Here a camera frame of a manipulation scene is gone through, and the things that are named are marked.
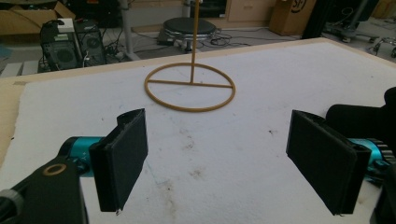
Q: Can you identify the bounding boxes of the white foam mat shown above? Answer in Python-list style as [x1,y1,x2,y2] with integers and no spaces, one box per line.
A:
[0,41,396,224]

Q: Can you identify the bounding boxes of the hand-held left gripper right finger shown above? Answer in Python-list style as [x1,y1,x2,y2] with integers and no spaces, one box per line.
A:
[285,109,373,217]

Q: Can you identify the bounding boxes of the small white box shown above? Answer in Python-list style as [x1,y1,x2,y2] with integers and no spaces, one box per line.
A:
[57,18,76,34]

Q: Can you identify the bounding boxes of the tall printed cardboard box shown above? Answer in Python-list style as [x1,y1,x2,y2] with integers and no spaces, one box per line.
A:
[268,0,318,36]

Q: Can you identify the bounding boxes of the black stand with wheeled base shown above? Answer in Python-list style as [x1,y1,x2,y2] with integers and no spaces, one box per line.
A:
[301,0,381,44]

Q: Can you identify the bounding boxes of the grey flat panels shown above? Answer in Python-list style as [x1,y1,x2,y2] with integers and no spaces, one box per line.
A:
[0,60,40,78]

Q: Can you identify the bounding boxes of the open brown cardboard box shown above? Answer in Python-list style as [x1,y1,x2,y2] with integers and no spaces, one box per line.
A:
[0,0,77,36]

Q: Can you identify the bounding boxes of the round black stool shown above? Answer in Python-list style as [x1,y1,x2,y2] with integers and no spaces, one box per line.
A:
[162,17,218,52]

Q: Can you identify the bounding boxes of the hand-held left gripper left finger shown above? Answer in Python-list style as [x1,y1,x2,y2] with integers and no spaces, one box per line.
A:
[89,107,149,217]

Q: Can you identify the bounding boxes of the grey metal stand pole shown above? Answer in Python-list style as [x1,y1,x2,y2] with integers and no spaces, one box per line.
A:
[117,0,142,62]

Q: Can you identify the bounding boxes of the black cables on floor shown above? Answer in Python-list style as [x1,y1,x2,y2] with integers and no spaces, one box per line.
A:
[208,30,252,49]

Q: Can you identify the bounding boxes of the light wooden cabinet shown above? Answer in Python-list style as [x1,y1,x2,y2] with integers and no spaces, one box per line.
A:
[226,0,277,22]

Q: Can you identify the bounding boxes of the golden wire stand, ring base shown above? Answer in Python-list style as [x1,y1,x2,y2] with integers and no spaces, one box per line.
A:
[144,0,236,113]

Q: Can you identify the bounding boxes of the black computer tower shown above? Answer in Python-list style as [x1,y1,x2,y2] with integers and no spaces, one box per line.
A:
[39,20,82,72]
[74,20,107,67]

